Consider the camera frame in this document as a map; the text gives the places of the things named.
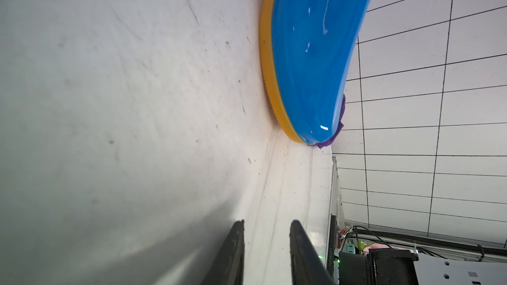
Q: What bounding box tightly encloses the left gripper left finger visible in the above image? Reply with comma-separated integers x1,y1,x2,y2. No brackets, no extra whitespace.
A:
201,220,245,285

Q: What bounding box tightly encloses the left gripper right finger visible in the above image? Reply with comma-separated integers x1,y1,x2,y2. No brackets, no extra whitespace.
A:
289,220,334,285

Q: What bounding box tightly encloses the purple cloth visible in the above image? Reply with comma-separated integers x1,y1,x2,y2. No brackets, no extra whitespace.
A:
316,94,347,150

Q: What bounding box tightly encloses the blue rubber boot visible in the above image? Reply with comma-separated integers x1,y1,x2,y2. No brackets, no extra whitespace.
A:
259,0,370,148

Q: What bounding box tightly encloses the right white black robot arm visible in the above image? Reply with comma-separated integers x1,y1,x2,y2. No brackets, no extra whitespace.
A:
334,248,506,284

